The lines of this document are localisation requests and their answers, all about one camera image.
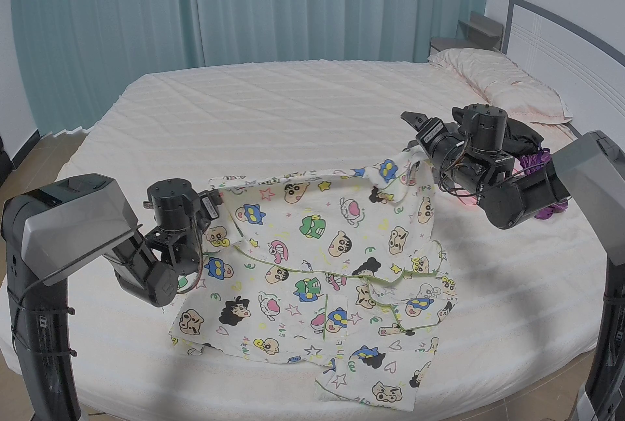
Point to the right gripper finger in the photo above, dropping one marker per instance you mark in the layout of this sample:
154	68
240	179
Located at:
416	119

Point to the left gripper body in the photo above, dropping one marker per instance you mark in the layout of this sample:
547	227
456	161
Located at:
212	209

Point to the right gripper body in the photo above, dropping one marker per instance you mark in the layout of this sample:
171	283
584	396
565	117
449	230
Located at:
437	138

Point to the white printed pyjama top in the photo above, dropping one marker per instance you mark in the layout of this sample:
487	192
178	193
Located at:
302	263

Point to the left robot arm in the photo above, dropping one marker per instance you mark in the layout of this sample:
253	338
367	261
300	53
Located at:
63	224

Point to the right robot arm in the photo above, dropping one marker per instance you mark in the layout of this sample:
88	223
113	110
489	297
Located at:
586	175

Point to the bed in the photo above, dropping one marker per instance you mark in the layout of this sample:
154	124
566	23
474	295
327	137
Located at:
293	116

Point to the cream pillow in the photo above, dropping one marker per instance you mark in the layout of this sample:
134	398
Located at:
503	82

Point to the black garment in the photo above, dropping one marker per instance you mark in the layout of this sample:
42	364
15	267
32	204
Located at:
525	136

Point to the purple garment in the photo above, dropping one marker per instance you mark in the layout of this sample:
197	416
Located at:
534	161

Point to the grey bedside table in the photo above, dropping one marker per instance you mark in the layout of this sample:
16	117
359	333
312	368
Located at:
481	23

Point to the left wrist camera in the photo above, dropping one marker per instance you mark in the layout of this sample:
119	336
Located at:
166	243

